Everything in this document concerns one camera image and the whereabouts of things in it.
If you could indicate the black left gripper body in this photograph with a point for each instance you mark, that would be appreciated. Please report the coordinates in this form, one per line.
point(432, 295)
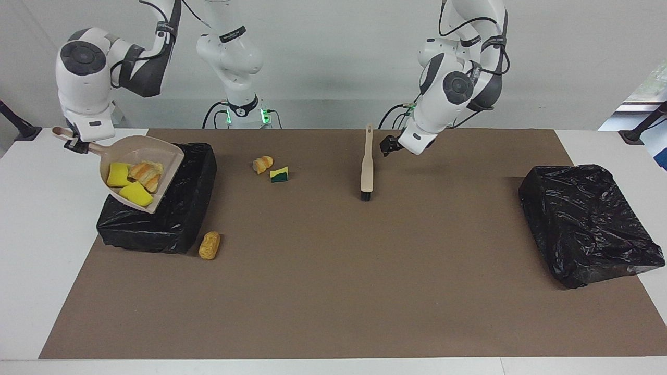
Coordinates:
point(396, 144)

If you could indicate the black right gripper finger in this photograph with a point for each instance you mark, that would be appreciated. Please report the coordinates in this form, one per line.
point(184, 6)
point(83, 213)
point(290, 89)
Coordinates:
point(71, 146)

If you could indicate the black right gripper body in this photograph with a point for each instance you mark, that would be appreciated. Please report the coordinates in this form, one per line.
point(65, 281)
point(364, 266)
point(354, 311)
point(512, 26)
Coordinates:
point(83, 147)

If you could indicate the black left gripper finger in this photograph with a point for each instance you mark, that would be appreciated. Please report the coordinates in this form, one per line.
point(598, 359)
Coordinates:
point(385, 146)

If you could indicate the beige brush with black bristles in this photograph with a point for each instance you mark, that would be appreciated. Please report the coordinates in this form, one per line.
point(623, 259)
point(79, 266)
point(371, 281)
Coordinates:
point(367, 177)

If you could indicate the striped croissant piece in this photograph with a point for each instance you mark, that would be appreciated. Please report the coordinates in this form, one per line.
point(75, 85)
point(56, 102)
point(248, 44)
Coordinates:
point(148, 174)

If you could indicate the beige plastic dustpan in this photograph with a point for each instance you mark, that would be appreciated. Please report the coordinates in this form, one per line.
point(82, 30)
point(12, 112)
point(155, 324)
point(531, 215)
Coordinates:
point(168, 156)

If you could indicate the yellow and green sponge piece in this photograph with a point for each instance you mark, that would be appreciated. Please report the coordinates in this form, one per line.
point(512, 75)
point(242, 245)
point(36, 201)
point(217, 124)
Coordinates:
point(279, 174)

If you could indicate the small orange croissant piece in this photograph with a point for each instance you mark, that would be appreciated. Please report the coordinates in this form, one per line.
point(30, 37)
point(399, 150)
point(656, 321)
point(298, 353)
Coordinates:
point(262, 164)

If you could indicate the brown oval bread roll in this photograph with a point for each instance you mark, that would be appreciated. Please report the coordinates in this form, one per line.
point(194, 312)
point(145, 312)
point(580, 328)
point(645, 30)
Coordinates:
point(209, 246)

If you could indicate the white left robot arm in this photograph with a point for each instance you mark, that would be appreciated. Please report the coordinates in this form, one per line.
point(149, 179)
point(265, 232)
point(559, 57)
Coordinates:
point(443, 104)

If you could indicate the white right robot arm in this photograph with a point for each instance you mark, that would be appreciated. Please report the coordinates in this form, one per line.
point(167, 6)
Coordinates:
point(86, 88)

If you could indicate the black bag lined bin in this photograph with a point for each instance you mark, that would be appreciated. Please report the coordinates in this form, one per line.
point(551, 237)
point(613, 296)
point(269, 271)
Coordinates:
point(182, 219)
point(583, 224)

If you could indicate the brown table mat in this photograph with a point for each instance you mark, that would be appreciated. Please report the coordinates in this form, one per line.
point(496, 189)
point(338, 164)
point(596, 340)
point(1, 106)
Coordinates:
point(260, 312)

